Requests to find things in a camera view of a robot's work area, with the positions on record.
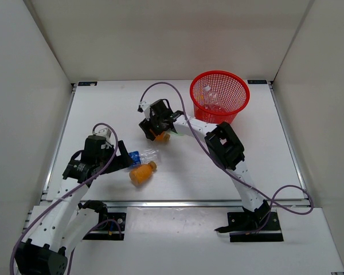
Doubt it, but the dark corner label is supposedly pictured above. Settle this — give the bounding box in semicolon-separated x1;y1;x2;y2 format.
247;80;267;85
77;81;97;87

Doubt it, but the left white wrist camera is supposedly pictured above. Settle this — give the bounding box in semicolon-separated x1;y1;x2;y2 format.
92;127;112;146

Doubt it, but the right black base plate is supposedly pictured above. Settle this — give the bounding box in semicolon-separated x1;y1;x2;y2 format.
214;211;284;243

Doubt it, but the left dark corner label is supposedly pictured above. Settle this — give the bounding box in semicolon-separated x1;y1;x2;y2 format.
77;81;97;87

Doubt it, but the red mesh plastic bin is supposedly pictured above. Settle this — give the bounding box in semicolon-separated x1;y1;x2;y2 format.
190;70;250;124

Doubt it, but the aluminium front table rail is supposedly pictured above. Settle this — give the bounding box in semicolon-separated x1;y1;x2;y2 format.
40;199;310;208

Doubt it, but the orange juice bottle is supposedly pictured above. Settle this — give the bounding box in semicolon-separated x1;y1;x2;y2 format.
129;161;157;186
150;130;170;143

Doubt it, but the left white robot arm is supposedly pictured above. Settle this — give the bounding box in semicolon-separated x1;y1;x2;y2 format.
11;134;132;274

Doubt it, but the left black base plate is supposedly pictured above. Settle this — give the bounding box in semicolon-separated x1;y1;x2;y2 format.
83;212;127;241

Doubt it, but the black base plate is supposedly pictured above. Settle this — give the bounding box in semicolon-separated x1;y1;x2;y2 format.
214;211;284;243
83;212;127;241

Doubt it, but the right dark corner label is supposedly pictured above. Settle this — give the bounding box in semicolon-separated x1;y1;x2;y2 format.
247;80;267;85

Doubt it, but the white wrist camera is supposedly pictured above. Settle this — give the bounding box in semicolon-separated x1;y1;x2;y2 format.
92;127;112;146
137;101;151;120

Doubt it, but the large clear plastic bottle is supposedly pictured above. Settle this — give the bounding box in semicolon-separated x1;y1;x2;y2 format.
204;85;226;113

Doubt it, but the blue label clear bottle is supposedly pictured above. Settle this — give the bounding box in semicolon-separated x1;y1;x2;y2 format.
128;149;161;167

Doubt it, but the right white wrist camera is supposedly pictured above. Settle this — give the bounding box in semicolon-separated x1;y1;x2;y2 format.
137;101;151;120

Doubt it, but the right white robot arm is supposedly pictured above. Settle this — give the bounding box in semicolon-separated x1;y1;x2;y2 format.
138;99;270;233

